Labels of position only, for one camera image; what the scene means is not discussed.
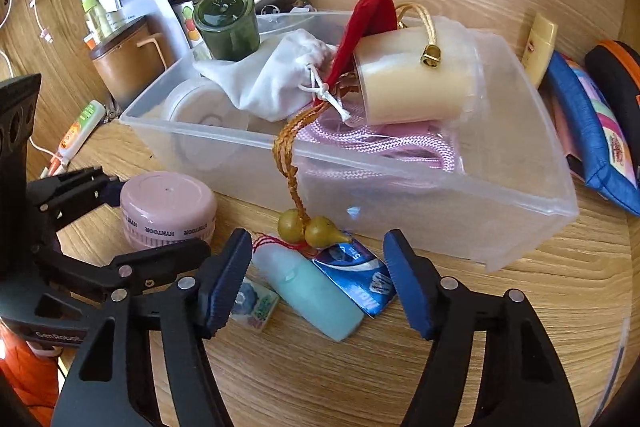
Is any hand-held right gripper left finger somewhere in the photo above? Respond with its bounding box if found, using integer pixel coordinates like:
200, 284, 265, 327
52, 228, 253, 427

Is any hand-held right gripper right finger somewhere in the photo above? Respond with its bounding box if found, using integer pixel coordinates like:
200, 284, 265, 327
382, 229, 583, 427

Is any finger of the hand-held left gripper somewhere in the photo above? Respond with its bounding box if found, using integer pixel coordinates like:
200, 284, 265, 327
35, 237, 212, 304
27, 166, 128, 258

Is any pink round jar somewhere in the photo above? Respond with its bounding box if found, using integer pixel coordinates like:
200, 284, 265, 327
120, 172, 218, 253

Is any teal soft bottle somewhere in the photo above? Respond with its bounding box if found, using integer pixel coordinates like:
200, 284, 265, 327
250, 243, 366, 340

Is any clear plastic storage box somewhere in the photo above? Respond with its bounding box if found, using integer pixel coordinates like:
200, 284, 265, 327
119, 9, 580, 273

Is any gourd charm with orange cord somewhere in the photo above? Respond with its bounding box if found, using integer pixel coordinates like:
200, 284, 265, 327
272, 97, 351, 250

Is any pink braided rope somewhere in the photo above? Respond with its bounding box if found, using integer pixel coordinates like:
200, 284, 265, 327
295, 102, 458, 175

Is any frosted round plastic container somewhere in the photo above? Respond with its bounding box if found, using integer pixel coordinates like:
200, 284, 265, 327
162, 77, 251, 170

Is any white drawstring cloth pouch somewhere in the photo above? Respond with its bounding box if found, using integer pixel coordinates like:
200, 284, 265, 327
192, 28, 351, 122

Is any dark green glass jar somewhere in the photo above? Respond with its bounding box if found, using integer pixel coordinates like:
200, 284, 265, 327
192, 0, 262, 62

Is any red velvet pouch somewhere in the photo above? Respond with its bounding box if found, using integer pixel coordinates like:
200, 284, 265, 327
327, 0, 446, 100

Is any wooden desktop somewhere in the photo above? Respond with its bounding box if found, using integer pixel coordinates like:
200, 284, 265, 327
0, 0, 640, 427

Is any small green mint packet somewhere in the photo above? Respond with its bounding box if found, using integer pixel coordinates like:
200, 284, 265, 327
231, 279, 281, 333

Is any blue gum packet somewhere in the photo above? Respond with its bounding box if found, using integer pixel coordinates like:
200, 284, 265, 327
310, 239, 398, 319

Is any orange green glue bottle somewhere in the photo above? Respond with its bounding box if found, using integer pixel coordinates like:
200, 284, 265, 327
56, 101, 107, 160

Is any brown ceramic mug with lid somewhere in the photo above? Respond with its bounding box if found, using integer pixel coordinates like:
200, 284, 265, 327
90, 17, 168, 112

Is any orange clothing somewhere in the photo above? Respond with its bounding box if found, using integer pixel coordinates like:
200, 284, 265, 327
0, 322, 63, 408

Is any green cap spray bottle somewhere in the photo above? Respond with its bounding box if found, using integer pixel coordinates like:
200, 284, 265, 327
79, 0, 108, 42

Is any fruit print box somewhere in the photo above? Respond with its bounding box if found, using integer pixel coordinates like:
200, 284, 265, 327
175, 2, 201, 50

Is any white file holder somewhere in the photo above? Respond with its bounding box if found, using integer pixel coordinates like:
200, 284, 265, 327
102, 0, 193, 62

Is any blue fabric pouch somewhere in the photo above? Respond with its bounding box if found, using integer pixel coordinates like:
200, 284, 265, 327
542, 52, 640, 217

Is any yellow tube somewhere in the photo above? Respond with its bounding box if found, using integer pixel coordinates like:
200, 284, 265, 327
522, 13, 558, 88

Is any black orange zip case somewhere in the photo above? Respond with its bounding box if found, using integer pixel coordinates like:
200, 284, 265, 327
584, 39, 640, 128

